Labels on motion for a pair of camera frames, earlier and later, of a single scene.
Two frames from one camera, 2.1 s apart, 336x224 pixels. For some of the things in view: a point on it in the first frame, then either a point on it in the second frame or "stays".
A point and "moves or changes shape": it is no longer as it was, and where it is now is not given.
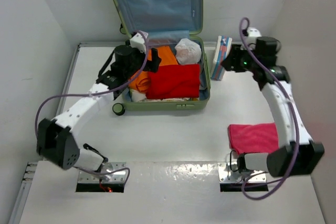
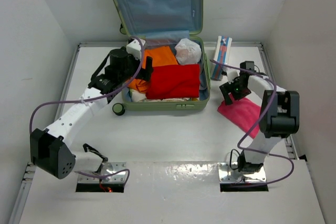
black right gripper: [230, 63] → [226, 89]
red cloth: [174, 81] stays
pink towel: [261, 137] moves or changes shape
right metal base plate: [229, 172] stays
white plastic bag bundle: [187, 52] stays
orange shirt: [167, 59] stays
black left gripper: [151, 65] → [144, 73]
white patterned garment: [137, 95] stays
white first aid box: [223, 45] stays
